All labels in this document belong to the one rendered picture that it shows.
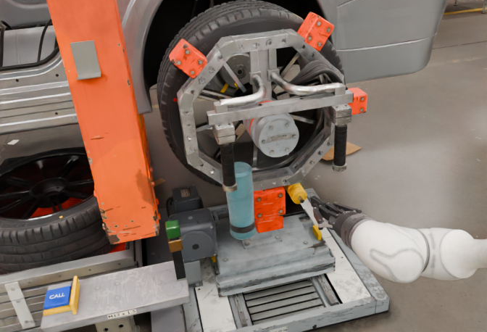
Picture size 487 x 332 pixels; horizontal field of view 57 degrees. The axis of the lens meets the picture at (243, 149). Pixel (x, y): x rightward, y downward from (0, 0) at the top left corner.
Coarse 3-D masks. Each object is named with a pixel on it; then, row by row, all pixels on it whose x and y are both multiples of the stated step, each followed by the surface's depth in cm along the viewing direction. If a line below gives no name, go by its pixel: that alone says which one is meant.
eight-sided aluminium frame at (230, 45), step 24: (216, 48) 136; (240, 48) 134; (264, 48) 135; (312, 48) 139; (216, 72) 135; (336, 72) 144; (192, 96) 136; (192, 120) 140; (192, 144) 144; (312, 144) 160; (216, 168) 150; (288, 168) 163
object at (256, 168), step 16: (224, 64) 145; (288, 64) 151; (304, 64) 165; (240, 80) 149; (320, 80) 154; (208, 96) 149; (224, 96) 150; (272, 96) 157; (288, 96) 156; (288, 112) 160; (304, 112) 173; (320, 112) 161; (240, 128) 157; (304, 128) 169; (208, 144) 168; (240, 144) 182; (304, 144) 164; (240, 160) 169; (256, 160) 165; (272, 160) 168; (288, 160) 166
